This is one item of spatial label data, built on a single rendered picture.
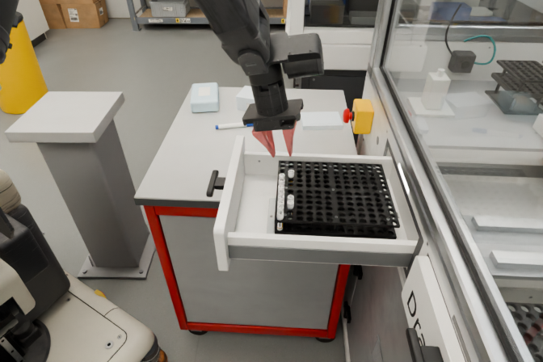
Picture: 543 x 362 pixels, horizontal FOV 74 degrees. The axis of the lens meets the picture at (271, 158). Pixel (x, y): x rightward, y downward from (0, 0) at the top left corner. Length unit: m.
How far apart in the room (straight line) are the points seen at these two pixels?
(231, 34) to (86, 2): 4.52
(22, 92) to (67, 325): 2.16
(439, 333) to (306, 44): 0.44
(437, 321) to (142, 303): 1.33
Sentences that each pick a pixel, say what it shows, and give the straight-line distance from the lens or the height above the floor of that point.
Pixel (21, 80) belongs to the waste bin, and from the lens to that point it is 3.20.
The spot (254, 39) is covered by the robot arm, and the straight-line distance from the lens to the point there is 0.51.
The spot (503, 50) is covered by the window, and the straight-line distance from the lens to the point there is 0.50.
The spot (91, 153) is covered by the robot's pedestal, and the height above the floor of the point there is 0.65.
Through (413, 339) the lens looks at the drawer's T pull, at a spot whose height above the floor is 0.91.
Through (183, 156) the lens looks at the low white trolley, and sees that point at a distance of 1.06.
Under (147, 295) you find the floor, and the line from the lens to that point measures 1.71.
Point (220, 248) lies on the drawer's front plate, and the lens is 0.64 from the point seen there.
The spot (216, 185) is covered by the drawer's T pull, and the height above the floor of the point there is 0.91.
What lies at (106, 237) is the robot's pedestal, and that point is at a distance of 1.67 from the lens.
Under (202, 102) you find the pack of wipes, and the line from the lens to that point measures 1.24.
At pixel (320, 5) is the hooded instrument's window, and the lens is 1.40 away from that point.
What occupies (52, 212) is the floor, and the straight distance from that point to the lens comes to 2.25.
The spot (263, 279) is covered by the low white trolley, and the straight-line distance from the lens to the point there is 1.17.
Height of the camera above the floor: 1.38
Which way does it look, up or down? 37 degrees down
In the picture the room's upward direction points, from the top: straight up
